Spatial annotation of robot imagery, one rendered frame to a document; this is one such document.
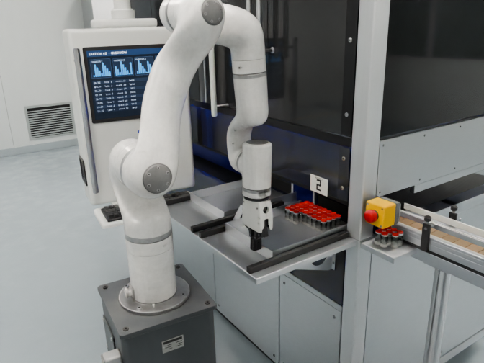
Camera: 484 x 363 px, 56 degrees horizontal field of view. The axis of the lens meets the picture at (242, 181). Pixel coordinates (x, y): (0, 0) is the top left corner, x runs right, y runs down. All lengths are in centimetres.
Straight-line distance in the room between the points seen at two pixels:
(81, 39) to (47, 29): 460
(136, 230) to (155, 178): 17
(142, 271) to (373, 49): 87
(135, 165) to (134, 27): 109
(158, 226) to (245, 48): 50
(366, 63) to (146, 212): 74
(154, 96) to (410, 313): 132
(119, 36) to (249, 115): 95
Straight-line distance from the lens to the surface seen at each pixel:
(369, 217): 142
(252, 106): 122
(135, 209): 117
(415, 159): 163
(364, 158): 143
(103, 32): 202
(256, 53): 121
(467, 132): 186
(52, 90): 664
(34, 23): 658
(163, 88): 110
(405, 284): 184
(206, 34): 107
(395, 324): 191
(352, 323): 170
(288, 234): 155
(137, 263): 120
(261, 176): 128
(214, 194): 192
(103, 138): 206
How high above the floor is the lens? 156
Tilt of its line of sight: 19 degrees down
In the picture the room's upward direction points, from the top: 2 degrees counter-clockwise
